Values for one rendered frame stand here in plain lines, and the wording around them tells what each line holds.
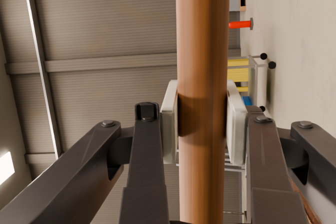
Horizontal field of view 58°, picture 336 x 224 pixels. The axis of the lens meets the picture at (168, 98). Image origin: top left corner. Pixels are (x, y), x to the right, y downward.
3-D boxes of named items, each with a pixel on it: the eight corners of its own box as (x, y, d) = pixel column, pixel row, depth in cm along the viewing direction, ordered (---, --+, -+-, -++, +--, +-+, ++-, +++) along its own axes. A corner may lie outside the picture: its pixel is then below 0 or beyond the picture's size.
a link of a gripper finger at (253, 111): (252, 139, 13) (323, 140, 13) (238, 104, 18) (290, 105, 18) (250, 169, 14) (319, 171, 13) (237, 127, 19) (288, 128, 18)
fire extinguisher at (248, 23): (253, 30, 585) (225, 32, 590) (251, 29, 607) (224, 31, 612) (253, 17, 578) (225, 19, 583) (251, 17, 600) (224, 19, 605)
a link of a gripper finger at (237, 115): (232, 111, 15) (248, 111, 15) (222, 79, 22) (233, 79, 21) (230, 166, 16) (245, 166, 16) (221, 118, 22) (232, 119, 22)
